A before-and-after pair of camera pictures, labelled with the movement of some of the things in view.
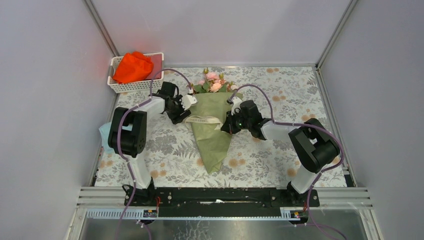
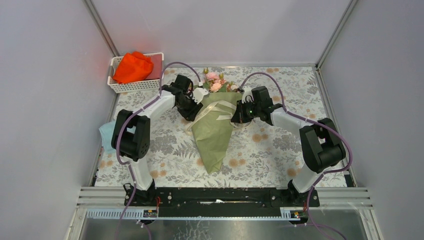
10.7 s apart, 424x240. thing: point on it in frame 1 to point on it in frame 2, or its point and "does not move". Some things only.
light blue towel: x=104 y=131 does not move
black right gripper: x=228 y=126 to x=239 y=116
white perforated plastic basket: x=133 y=86 does not move
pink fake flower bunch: x=212 y=82 does not move
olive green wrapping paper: x=213 y=144 does not move
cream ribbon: x=196 y=119 to x=229 y=115
